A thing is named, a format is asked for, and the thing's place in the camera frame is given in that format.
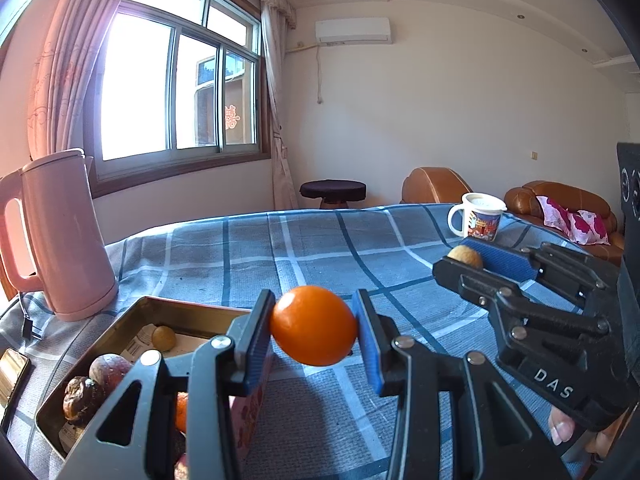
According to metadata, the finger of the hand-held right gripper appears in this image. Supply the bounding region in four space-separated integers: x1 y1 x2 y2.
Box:
432 256 612 357
471 240 622 307

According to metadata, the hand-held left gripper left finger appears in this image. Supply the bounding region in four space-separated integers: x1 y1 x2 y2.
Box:
52 288 277 480

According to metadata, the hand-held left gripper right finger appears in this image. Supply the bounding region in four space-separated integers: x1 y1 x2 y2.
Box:
351 288 573 480

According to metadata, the small orange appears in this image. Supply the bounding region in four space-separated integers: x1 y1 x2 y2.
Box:
270 285 358 367

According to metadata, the pink floral tin box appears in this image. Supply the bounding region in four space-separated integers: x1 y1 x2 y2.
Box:
35 296 275 463

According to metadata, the brown kiwi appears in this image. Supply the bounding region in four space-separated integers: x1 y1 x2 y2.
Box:
151 326 177 352

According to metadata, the large orange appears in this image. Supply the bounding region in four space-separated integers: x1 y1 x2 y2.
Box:
174 392 191 435

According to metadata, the round purple root vegetable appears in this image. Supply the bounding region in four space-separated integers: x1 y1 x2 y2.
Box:
89 353 133 386

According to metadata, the dark wrinkled passionfruit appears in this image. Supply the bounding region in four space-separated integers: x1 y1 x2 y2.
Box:
62 376 107 428

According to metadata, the person's right hand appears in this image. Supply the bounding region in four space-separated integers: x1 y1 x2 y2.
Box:
547 405 626 467

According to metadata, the white printed mug with lid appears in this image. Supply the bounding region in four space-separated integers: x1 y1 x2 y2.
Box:
446 192 507 242

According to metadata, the brown leather sofa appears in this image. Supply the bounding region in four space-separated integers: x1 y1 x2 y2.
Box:
504 180 626 261

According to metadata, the pink floral cushion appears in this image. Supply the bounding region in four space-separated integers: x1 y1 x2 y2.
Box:
536 196 573 233
567 210 612 246

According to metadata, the brown leather armchair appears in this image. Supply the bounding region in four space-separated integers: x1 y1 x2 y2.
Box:
400 166 473 206

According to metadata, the blue plaid tablecloth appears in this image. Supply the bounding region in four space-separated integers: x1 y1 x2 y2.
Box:
0 203 626 480

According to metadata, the white paper leaflet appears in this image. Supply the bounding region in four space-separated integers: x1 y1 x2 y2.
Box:
120 322 211 361

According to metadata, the black round stool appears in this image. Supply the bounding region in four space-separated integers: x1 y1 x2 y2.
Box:
299 179 367 210

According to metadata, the pink curtain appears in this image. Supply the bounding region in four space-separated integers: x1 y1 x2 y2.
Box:
260 2 300 211
25 0 146 161

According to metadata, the pink electric kettle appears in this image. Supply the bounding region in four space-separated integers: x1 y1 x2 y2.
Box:
0 148 119 322

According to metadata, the gold tin lid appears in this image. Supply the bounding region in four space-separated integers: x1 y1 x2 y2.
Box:
0 348 32 408

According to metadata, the sliding window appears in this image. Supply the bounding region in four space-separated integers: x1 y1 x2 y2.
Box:
82 0 273 198

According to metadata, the white air conditioner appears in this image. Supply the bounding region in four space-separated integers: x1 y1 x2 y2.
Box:
315 17 392 44

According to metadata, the black kettle cable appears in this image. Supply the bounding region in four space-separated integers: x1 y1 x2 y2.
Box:
17 292 46 343

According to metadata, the air conditioner cord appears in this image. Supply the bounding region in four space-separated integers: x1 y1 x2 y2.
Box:
286 41 323 107

